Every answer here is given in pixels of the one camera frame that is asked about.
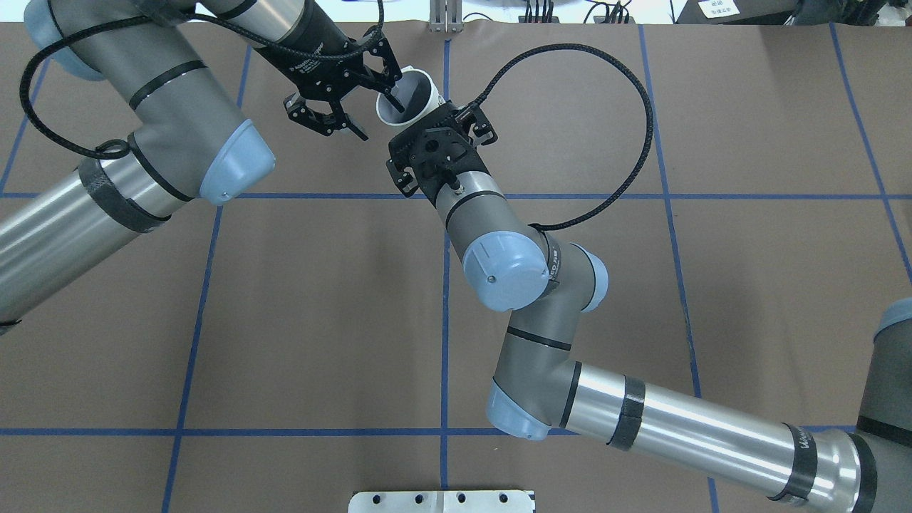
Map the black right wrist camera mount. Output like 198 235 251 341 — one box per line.
388 101 489 194

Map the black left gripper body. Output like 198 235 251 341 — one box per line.
253 14 369 108

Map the black orange power strip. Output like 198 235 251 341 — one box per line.
517 1 635 25

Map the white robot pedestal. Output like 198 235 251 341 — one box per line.
348 489 537 512

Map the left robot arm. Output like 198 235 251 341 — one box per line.
2 1 402 333

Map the aluminium frame post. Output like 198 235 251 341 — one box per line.
427 0 465 33

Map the white mug with handle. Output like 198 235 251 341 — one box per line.
375 67 445 130

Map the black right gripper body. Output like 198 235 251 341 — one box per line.
406 167 457 204

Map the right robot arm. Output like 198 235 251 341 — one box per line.
415 91 910 512

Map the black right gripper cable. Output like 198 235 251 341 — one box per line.
463 43 655 232

